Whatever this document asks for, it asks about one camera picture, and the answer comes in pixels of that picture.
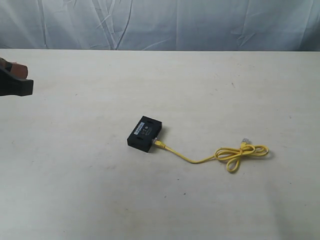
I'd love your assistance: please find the black rectangular box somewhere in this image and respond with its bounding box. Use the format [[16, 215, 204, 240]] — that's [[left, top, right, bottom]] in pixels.
[[127, 116, 162, 153]]

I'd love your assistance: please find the yellow ethernet cable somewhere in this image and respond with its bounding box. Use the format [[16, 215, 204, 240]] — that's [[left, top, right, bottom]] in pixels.
[[152, 136, 270, 173]]

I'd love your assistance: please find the grey wrinkled backdrop cloth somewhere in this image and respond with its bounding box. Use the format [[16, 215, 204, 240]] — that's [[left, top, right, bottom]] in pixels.
[[0, 0, 320, 51]]

